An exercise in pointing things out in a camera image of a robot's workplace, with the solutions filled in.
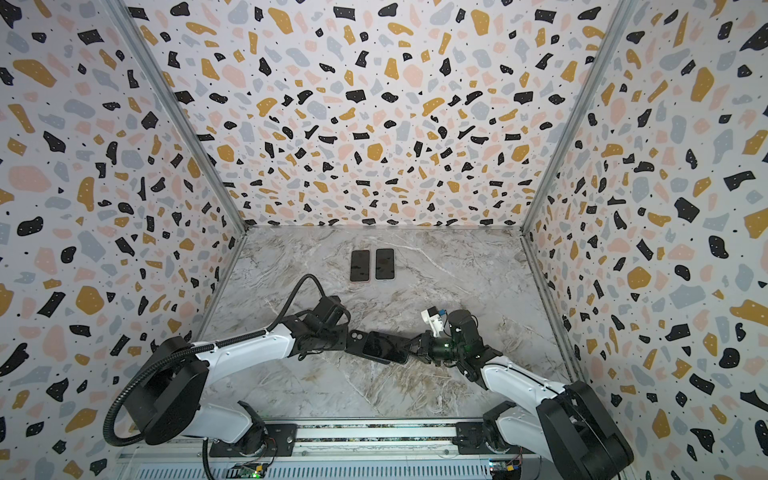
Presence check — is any left circuit board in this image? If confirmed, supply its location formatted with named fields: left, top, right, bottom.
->
left=226, top=462, right=269, bottom=479

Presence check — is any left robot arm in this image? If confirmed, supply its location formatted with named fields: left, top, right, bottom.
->
left=103, top=296, right=351, bottom=456

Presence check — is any blue edged phone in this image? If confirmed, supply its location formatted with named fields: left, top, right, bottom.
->
left=362, top=332, right=409, bottom=365

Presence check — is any purple edged phone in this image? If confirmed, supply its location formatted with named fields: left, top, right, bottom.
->
left=375, top=248, right=395, bottom=280

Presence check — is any silver edged phone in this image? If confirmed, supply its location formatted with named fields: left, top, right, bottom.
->
left=349, top=250, right=371, bottom=283

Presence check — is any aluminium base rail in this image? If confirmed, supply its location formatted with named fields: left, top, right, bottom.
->
left=113, top=416, right=631, bottom=480

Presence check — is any right circuit board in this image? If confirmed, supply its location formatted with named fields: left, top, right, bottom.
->
left=489, top=459, right=522, bottom=480

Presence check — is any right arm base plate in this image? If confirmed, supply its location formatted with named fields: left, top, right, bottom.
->
left=452, top=420, right=513, bottom=455

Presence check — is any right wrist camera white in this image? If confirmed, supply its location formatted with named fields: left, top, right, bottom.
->
left=421, top=307, right=447, bottom=338

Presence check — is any black corrugated cable left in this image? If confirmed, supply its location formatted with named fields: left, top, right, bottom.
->
left=101, top=273, right=328, bottom=448

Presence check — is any black phone case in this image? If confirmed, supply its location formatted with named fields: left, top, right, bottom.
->
left=345, top=330, right=370, bottom=360

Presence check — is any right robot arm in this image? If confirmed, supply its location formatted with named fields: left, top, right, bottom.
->
left=399, top=307, right=635, bottom=479

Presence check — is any circuit board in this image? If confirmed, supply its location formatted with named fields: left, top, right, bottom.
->
left=226, top=462, right=269, bottom=479
left=489, top=459, right=522, bottom=480

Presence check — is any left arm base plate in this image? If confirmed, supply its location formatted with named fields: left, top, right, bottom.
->
left=209, top=423, right=298, bottom=460

